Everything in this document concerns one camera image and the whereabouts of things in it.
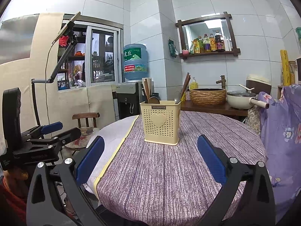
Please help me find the blue water jug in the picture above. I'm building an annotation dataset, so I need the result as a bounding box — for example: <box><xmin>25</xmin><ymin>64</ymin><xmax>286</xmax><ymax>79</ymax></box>
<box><xmin>123</xmin><ymin>44</ymin><xmax>149</xmax><ymax>82</ymax></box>

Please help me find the white cloth yellow edge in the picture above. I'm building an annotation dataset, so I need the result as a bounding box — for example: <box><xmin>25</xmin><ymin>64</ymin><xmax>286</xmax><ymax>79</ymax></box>
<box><xmin>82</xmin><ymin>115</ymin><xmax>140</xmax><ymax>195</ymax></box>

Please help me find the white microwave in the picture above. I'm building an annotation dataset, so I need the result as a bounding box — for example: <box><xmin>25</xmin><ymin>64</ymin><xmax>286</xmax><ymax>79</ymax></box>
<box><xmin>295</xmin><ymin>56</ymin><xmax>301</xmax><ymax>85</ymax></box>

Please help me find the wooden chair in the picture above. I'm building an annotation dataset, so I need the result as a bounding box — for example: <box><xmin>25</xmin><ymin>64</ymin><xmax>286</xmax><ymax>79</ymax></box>
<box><xmin>65</xmin><ymin>112</ymin><xmax>100</xmax><ymax>156</ymax></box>

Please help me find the sliding window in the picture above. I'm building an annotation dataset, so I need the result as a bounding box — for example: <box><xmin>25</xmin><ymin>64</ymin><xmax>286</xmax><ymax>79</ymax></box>
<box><xmin>58</xmin><ymin>20</ymin><xmax>124</xmax><ymax>91</ymax></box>

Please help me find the brown patterned cloth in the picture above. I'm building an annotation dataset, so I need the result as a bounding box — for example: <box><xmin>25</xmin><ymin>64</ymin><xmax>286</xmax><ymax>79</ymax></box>
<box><xmin>245</xmin><ymin>106</ymin><xmax>261</xmax><ymax>134</ymax></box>

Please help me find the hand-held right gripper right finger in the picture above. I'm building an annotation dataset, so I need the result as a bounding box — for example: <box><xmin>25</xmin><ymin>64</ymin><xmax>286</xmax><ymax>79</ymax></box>
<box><xmin>197</xmin><ymin>134</ymin><xmax>276</xmax><ymax>226</ymax></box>

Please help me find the green hanging packet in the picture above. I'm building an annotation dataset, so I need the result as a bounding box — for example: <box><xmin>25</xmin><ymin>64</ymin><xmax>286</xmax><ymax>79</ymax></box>
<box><xmin>168</xmin><ymin>39</ymin><xmax>179</xmax><ymax>57</ymax></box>

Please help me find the beige fabric panel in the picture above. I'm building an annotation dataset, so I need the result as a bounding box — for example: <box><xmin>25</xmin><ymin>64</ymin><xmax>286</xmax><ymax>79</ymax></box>
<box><xmin>58</xmin><ymin>85</ymin><xmax>118</xmax><ymax>128</ymax></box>

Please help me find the bronze faucet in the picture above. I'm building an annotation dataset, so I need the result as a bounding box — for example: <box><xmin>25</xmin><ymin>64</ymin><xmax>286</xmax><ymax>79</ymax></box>
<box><xmin>216</xmin><ymin>75</ymin><xmax>228</xmax><ymax>90</ymax></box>

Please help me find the grey hanging cable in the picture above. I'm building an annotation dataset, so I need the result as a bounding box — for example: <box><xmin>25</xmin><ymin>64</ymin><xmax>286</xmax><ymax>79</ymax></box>
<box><xmin>45</xmin><ymin>41</ymin><xmax>55</xmax><ymax>126</ymax></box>

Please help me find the cream plastic utensil holder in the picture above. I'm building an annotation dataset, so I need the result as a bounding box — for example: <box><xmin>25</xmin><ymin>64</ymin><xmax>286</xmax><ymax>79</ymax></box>
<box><xmin>140</xmin><ymin>100</ymin><xmax>181</xmax><ymax>146</ymax></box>

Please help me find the dark wooden wall shelf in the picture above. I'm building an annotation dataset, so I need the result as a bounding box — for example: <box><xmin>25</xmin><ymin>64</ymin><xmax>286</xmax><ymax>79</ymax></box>
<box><xmin>175</xmin><ymin>11</ymin><xmax>241</xmax><ymax>57</ymax></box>

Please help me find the brown and cream rice cooker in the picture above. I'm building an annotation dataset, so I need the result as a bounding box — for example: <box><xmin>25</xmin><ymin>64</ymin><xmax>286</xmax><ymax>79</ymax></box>
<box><xmin>245</xmin><ymin>74</ymin><xmax>271</xmax><ymax>97</ymax></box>

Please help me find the yellow food packet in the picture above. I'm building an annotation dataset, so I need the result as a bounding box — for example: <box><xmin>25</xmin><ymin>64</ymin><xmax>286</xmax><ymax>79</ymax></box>
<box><xmin>189</xmin><ymin>39</ymin><xmax>200</xmax><ymax>54</ymax></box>

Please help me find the black boom stand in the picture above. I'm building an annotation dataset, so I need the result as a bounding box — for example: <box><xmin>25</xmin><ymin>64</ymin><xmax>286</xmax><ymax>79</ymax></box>
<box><xmin>31</xmin><ymin>11</ymin><xmax>82</xmax><ymax>126</ymax></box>

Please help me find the purple striped tablecloth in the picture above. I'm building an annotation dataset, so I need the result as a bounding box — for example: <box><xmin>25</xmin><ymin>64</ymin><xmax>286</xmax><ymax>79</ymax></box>
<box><xmin>96</xmin><ymin>111</ymin><xmax>266</xmax><ymax>220</ymax></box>

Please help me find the dark wooden counter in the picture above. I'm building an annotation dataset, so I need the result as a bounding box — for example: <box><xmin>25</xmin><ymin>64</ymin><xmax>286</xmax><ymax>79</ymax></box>
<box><xmin>180</xmin><ymin>100</ymin><xmax>250</xmax><ymax>120</ymax></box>

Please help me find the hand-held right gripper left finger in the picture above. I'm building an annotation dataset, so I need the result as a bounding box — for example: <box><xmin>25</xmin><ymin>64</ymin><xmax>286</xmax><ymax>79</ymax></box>
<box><xmin>26</xmin><ymin>136</ymin><xmax>107</xmax><ymax>226</ymax></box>

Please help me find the cream frying pan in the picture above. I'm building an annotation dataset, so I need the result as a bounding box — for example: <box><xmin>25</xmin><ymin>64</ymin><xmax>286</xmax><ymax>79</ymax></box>
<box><xmin>226</xmin><ymin>91</ymin><xmax>270</xmax><ymax>110</ymax></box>

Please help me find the purple floral cloth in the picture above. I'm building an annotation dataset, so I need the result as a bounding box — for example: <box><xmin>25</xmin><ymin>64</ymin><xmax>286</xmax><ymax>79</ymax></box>
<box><xmin>257</xmin><ymin>84</ymin><xmax>301</xmax><ymax>222</ymax></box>

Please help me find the row of condiment bottles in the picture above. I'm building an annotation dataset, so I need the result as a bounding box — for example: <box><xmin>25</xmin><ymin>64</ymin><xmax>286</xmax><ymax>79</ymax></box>
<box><xmin>198</xmin><ymin>29</ymin><xmax>232</xmax><ymax>53</ymax></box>

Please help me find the person's left hand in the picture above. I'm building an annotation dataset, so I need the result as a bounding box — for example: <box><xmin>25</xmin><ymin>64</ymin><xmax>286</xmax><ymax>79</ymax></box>
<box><xmin>3</xmin><ymin>165</ymin><xmax>30</xmax><ymax>194</ymax></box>

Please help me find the yellow roll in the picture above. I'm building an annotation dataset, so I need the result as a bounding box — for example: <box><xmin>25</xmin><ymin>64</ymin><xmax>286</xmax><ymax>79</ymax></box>
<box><xmin>280</xmin><ymin>49</ymin><xmax>292</xmax><ymax>86</ymax></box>

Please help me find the cat print seat cushion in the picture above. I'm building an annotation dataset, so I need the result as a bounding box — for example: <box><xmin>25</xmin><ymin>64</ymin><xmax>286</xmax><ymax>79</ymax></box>
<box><xmin>64</xmin><ymin>127</ymin><xmax>100</xmax><ymax>149</ymax></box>

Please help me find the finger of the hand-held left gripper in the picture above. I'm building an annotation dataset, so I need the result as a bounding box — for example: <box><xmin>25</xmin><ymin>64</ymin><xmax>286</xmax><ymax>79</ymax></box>
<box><xmin>26</xmin><ymin>127</ymin><xmax>82</xmax><ymax>150</ymax></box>
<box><xmin>22</xmin><ymin>122</ymin><xmax>63</xmax><ymax>139</ymax></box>

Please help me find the white rice ladle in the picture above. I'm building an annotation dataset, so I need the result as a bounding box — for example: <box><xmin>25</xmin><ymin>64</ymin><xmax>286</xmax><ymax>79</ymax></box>
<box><xmin>239</xmin><ymin>83</ymin><xmax>255</xmax><ymax>92</ymax></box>

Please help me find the water dispenser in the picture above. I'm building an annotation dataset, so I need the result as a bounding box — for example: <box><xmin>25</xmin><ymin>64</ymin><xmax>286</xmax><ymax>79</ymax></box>
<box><xmin>112</xmin><ymin>82</ymin><xmax>141</xmax><ymax>120</ymax></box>

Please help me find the woven basket basin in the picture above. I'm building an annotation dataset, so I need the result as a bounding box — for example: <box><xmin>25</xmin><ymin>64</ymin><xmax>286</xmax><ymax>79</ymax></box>
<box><xmin>189</xmin><ymin>88</ymin><xmax>227</xmax><ymax>106</ymax></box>

